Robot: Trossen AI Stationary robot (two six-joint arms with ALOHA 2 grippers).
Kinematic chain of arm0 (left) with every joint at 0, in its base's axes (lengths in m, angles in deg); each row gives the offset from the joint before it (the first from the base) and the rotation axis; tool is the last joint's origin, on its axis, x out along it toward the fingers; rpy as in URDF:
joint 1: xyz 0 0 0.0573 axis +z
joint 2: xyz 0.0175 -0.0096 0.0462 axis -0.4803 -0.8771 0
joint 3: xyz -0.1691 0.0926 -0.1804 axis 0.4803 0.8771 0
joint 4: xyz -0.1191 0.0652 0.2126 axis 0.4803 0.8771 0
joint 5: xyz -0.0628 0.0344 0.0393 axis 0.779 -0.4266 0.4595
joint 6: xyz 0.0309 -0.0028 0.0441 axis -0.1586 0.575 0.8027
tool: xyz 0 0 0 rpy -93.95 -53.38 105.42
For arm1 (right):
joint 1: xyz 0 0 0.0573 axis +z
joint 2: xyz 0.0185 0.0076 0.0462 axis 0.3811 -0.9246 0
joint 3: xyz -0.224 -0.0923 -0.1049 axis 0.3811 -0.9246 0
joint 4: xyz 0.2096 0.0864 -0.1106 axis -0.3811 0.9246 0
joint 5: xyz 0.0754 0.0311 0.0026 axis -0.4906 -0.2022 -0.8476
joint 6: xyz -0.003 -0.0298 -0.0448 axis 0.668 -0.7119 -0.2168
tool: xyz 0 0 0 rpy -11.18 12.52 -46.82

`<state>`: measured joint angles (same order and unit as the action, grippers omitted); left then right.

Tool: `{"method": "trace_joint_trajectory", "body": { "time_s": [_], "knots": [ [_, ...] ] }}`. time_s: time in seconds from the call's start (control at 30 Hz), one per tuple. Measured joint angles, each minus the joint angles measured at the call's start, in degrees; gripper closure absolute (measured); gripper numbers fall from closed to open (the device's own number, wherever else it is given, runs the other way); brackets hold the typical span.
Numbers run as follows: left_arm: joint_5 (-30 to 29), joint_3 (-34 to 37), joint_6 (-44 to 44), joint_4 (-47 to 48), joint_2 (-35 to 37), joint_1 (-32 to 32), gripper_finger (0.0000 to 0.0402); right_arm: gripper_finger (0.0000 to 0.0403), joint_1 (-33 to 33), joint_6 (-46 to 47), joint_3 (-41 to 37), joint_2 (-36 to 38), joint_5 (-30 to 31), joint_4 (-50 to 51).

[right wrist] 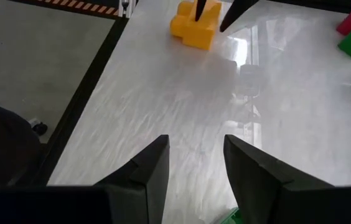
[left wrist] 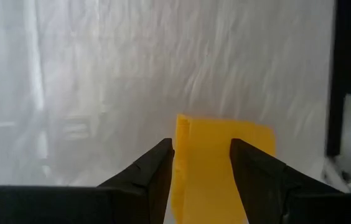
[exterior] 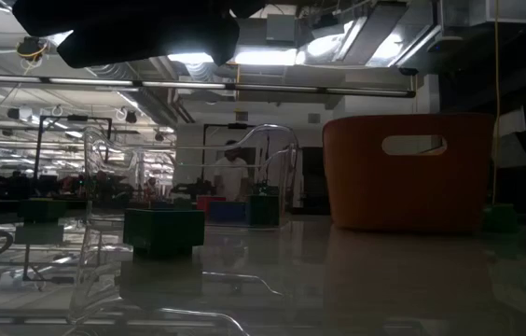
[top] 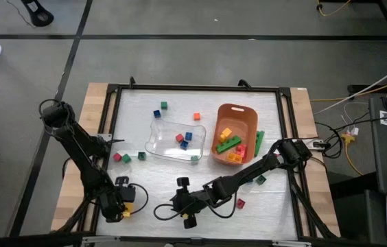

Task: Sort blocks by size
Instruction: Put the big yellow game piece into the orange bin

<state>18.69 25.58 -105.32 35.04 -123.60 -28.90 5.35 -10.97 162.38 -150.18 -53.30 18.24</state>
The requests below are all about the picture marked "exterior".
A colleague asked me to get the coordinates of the long green block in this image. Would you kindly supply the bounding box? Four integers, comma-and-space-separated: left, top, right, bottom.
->
483, 203, 519, 233

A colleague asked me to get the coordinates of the clear plastic bin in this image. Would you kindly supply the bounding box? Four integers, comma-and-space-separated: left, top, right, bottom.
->
80, 122, 299, 231

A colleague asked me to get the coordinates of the ceiling light fixture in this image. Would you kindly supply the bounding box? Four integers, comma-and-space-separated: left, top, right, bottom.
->
167, 46, 299, 67

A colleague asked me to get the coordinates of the person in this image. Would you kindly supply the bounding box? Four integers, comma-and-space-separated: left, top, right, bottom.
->
212, 138, 251, 203

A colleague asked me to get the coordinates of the coiled yellow cable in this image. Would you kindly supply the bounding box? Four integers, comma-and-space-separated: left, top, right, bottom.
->
16, 36, 49, 62

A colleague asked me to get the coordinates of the small red block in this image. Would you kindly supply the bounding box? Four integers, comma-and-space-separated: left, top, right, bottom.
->
196, 195, 228, 212

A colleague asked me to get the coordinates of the orange plastic bin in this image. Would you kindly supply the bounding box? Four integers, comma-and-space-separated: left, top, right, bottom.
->
322, 113, 496, 233

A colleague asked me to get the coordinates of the small green block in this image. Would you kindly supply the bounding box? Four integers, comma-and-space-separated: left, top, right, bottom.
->
21, 198, 69, 224
122, 208, 206, 259
247, 193, 282, 228

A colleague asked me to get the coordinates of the black aluminium table frame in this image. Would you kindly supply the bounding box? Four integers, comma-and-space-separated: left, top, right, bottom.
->
0, 73, 417, 99

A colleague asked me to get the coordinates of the metal ceiling duct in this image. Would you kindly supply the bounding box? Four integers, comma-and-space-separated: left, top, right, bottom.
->
341, 2, 436, 69

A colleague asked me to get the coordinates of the small blue block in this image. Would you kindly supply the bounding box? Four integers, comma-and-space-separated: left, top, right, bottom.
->
208, 201, 249, 226

